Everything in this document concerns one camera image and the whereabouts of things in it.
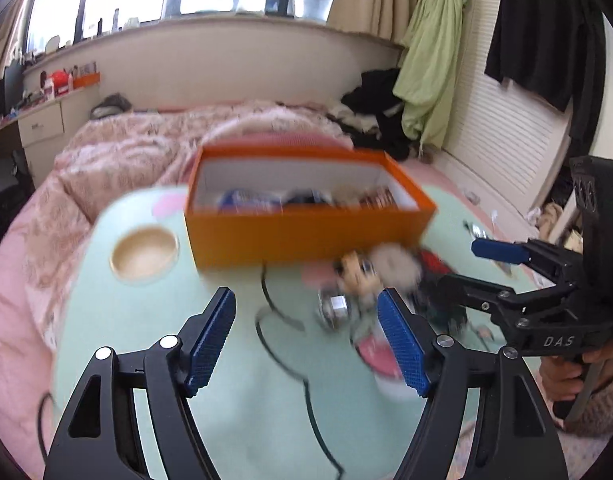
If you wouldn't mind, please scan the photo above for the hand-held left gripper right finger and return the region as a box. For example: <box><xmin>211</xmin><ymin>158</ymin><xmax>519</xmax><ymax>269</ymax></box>
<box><xmin>377</xmin><ymin>287</ymin><xmax>569</xmax><ymax>480</ymax></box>

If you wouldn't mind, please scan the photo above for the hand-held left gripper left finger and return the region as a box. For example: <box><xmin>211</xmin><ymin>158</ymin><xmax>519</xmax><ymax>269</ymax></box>
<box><xmin>42</xmin><ymin>287</ymin><xmax>237</xmax><ymax>480</ymax></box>

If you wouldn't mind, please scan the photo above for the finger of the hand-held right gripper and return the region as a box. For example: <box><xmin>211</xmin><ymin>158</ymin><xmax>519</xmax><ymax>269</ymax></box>
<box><xmin>471</xmin><ymin>237</ymin><xmax>572</xmax><ymax>273</ymax></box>
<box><xmin>436</xmin><ymin>274</ymin><xmax>537</xmax><ymax>328</ymax></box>

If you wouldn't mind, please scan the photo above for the beige furry pompom toy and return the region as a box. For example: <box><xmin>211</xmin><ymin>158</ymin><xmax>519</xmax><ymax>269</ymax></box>
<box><xmin>373</xmin><ymin>242</ymin><xmax>422</xmax><ymax>291</ymax></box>

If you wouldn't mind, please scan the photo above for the orange cardboard box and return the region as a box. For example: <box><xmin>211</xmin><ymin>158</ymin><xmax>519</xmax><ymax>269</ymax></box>
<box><xmin>184</xmin><ymin>144</ymin><xmax>437</xmax><ymax>270</ymax></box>

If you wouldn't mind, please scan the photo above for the green cartoon printed desktop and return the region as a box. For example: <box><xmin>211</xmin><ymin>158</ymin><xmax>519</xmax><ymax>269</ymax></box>
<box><xmin>51</xmin><ymin>180</ymin><xmax>552</xmax><ymax>480</ymax></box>

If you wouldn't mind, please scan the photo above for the person's right hand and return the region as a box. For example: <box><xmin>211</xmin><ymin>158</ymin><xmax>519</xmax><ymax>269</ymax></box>
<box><xmin>539</xmin><ymin>347</ymin><xmax>613</xmax><ymax>411</ymax></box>

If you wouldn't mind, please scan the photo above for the red and black toy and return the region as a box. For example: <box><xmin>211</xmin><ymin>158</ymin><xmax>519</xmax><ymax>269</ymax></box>
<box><xmin>416</xmin><ymin>250</ymin><xmax>469</xmax><ymax>333</ymax></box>

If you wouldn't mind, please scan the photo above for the beige crumpled cloth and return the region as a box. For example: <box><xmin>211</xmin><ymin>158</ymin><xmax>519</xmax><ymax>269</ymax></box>
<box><xmin>536</xmin><ymin>202</ymin><xmax>569</xmax><ymax>246</ymax></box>

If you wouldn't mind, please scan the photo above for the silver metal object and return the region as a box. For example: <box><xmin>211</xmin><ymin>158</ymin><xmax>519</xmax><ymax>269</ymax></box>
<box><xmin>319</xmin><ymin>292</ymin><xmax>349</xmax><ymax>331</ymax></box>

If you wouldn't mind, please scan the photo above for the brown haired doll figure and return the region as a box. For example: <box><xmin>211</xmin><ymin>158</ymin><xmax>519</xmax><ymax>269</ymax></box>
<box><xmin>333</xmin><ymin>251</ymin><xmax>382</xmax><ymax>306</ymax></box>

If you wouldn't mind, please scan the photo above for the red striped packet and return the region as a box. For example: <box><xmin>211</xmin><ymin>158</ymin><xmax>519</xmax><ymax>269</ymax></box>
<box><xmin>360</xmin><ymin>187</ymin><xmax>394</xmax><ymax>208</ymax></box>

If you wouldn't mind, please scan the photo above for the blue and white packet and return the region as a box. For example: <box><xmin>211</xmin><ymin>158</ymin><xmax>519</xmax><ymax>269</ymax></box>
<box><xmin>219</xmin><ymin>187</ymin><xmax>282</xmax><ymax>211</ymax></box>

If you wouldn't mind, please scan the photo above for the tan fuzzy item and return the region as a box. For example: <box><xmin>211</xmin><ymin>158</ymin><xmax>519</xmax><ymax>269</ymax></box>
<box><xmin>333</xmin><ymin>185</ymin><xmax>366</xmax><ymax>208</ymax></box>

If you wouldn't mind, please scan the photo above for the pile of black clothes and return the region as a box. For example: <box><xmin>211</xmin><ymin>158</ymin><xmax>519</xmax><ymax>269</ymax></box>
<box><xmin>341</xmin><ymin>69</ymin><xmax>412</xmax><ymax>161</ymax></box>

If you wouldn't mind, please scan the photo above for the light green hanging garment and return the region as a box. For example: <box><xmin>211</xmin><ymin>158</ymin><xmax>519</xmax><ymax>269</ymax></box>
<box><xmin>393</xmin><ymin>0</ymin><xmax>474</xmax><ymax>151</ymax></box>

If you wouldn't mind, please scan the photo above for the pink bed sheet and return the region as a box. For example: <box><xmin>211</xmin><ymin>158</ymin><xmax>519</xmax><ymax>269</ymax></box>
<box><xmin>0</xmin><ymin>220</ymin><xmax>52</xmax><ymax>411</ymax></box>

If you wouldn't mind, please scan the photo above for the pink floral quilt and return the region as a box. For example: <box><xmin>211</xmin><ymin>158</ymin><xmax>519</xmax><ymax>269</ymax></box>
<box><xmin>24</xmin><ymin>100</ymin><xmax>357</xmax><ymax>351</ymax></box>

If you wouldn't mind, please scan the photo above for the dark pink pillow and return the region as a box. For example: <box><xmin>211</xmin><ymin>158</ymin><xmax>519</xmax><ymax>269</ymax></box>
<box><xmin>236</xmin><ymin>132</ymin><xmax>354</xmax><ymax>150</ymax></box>

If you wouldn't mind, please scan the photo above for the black hanging garment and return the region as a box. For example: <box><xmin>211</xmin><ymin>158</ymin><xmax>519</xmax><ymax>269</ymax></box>
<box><xmin>485</xmin><ymin>0</ymin><xmax>607</xmax><ymax>146</ymax></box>

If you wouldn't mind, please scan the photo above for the grey folded clothing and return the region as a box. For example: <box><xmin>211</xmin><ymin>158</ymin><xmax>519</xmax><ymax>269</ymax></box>
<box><xmin>89</xmin><ymin>92</ymin><xmax>133</xmax><ymax>121</ymax></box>

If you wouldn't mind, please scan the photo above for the white drawer cabinet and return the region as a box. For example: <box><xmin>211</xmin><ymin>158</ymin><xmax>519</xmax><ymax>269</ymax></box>
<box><xmin>17</xmin><ymin>102</ymin><xmax>67</xmax><ymax>148</ymax></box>

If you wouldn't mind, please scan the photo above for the black monitor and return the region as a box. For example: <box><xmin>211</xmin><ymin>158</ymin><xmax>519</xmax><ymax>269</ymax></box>
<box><xmin>1</xmin><ymin>62</ymin><xmax>26</xmax><ymax>111</ymax></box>

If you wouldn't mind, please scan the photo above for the black cable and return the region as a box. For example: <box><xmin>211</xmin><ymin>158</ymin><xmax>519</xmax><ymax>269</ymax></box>
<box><xmin>36</xmin><ymin>392</ymin><xmax>57</xmax><ymax>461</ymax></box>

